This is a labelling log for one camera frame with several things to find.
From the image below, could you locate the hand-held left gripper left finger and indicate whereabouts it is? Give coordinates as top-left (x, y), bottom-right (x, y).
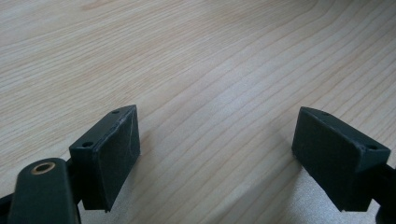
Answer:
top-left (68, 105), bottom-right (142, 213)

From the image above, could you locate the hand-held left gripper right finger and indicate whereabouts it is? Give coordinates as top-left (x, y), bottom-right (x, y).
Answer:
top-left (290, 105), bottom-right (392, 213)

